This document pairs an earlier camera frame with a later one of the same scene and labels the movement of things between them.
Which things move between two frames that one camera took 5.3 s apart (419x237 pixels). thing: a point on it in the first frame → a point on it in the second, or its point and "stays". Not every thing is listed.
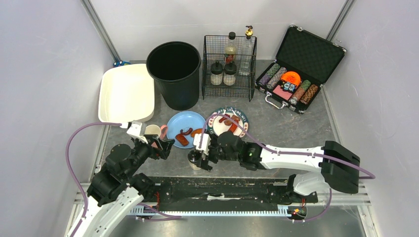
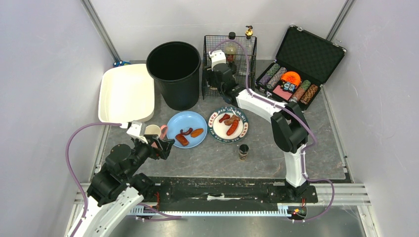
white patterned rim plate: x=216 y=127 stays
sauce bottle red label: x=230 y=50 stays
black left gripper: x=157 y=147 stays
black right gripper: x=209 y=153 → x=211 y=77
